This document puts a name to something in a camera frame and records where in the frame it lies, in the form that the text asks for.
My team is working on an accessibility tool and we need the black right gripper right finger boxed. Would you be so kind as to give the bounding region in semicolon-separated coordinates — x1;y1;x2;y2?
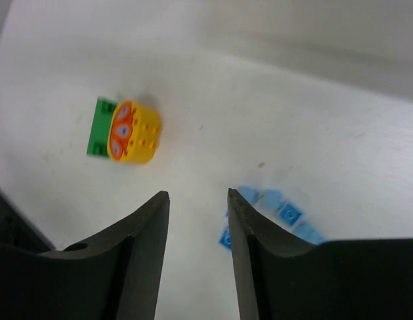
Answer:
228;189;413;319

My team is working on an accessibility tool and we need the yellow butterfly lego brick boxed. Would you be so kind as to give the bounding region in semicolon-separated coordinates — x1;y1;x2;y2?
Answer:
107;101;162;165

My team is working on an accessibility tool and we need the green lego brick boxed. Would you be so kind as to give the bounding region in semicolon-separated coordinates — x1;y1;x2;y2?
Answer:
87;97;117;158

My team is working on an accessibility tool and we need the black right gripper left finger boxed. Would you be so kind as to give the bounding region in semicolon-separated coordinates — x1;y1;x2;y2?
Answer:
0;191;170;319

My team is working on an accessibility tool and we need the light blue lego plate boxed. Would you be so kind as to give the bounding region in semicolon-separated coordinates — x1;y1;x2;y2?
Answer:
292;221;326;245

